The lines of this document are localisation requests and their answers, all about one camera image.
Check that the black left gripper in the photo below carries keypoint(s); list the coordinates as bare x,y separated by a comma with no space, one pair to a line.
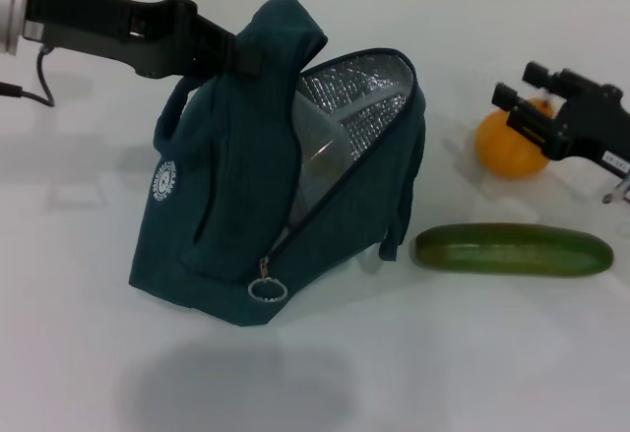
108,28

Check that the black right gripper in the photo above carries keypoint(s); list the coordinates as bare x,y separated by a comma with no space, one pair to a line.
595,127

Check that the yellow orange pear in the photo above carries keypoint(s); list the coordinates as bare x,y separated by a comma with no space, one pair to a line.
507,149

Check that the dark teal insulated lunch bag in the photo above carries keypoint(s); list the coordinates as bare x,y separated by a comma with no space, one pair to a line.
236,196

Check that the green cucumber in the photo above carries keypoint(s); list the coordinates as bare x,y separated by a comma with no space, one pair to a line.
512,251

